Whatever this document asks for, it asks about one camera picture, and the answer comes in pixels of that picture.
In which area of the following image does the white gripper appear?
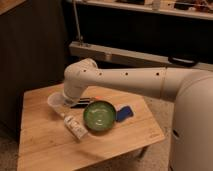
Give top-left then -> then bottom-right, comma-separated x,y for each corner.
47,92 -> 72,116

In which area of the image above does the white bottle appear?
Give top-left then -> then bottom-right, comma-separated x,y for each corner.
61,113 -> 88,140

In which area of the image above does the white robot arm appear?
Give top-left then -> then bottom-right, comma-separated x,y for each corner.
48,58 -> 213,171

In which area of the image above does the black and orange pen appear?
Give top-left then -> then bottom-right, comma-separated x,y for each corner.
74,97 -> 97,108

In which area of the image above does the green bowl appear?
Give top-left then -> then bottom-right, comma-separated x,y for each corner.
83,101 -> 116,131

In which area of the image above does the wooden folding table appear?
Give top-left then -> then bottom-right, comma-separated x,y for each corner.
17,85 -> 165,171

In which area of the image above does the metal vertical pole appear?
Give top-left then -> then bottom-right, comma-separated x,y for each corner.
73,0 -> 83,46

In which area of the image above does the grey metal beam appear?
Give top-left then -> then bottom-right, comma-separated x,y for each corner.
69,41 -> 213,71

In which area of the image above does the upper shelf with clutter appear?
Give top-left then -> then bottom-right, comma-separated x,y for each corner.
75,0 -> 213,21

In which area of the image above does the black handle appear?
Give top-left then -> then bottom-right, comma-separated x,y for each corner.
168,57 -> 199,67

